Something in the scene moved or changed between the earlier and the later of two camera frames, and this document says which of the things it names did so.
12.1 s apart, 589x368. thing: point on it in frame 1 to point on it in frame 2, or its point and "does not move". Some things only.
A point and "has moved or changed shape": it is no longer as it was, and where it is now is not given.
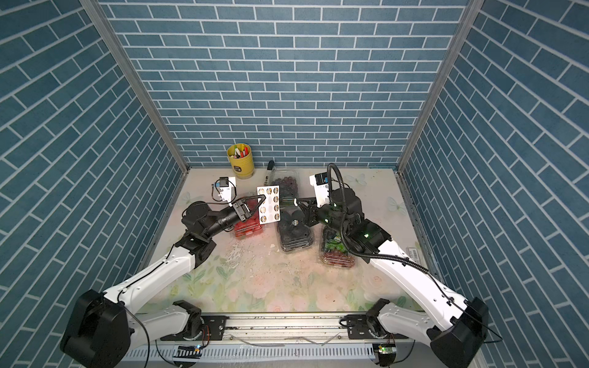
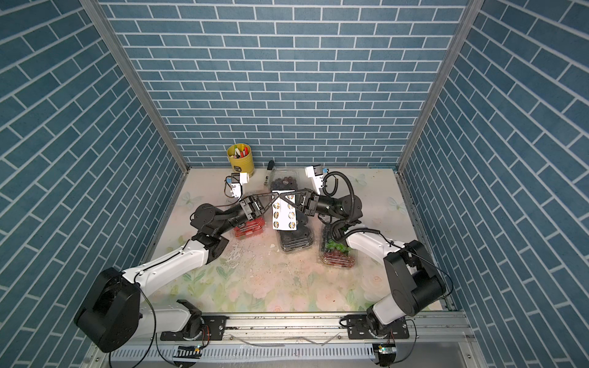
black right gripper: [310, 212] to [310, 205]
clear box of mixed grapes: [333, 251] does not move
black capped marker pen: [271, 169] does not move
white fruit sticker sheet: [270, 209] has moved or changed shape
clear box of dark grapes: [289, 182] does not move
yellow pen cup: [240, 157] does not move
